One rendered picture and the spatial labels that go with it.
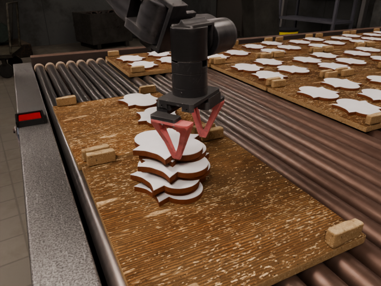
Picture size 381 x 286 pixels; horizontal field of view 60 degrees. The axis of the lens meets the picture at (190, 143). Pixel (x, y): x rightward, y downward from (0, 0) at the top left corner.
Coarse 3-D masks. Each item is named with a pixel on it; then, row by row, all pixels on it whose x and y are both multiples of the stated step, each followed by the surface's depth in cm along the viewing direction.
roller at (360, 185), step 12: (228, 108) 104; (240, 120) 98; (252, 120) 95; (264, 132) 89; (276, 132) 87; (288, 144) 82; (300, 156) 78; (312, 156) 76; (324, 168) 72; (336, 168) 71; (348, 180) 67; (360, 180) 66; (360, 192) 65; (372, 192) 63
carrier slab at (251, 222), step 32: (128, 160) 70; (224, 160) 70; (256, 160) 70; (96, 192) 59; (128, 192) 59; (224, 192) 59; (256, 192) 59; (288, 192) 59; (128, 224) 52; (160, 224) 52; (192, 224) 52; (224, 224) 52; (256, 224) 52; (288, 224) 52; (320, 224) 52; (128, 256) 45; (160, 256) 45; (192, 256) 45; (224, 256) 45; (256, 256) 45; (288, 256) 45; (320, 256) 46
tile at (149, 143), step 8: (168, 128) 65; (136, 136) 62; (144, 136) 62; (152, 136) 62; (176, 136) 62; (192, 136) 62; (136, 144) 60; (144, 144) 59; (152, 144) 59; (160, 144) 59; (176, 144) 59; (192, 144) 59; (200, 144) 59; (136, 152) 57; (144, 152) 57; (152, 152) 56; (160, 152) 56; (168, 152) 56; (184, 152) 56; (192, 152) 56; (200, 152) 57; (160, 160) 56; (168, 160) 55; (176, 160) 56; (184, 160) 56
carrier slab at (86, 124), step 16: (64, 112) 96; (80, 112) 96; (96, 112) 96; (112, 112) 96; (128, 112) 96; (64, 128) 86; (80, 128) 86; (96, 128) 86; (112, 128) 86; (128, 128) 86; (144, 128) 86; (80, 144) 77; (96, 144) 77; (112, 144) 77; (128, 144) 77; (80, 160) 70
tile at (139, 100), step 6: (126, 96) 106; (132, 96) 106; (138, 96) 106; (144, 96) 106; (150, 96) 106; (120, 102) 103; (126, 102) 101; (132, 102) 101; (138, 102) 101; (144, 102) 101; (150, 102) 101; (138, 108) 99; (144, 108) 99
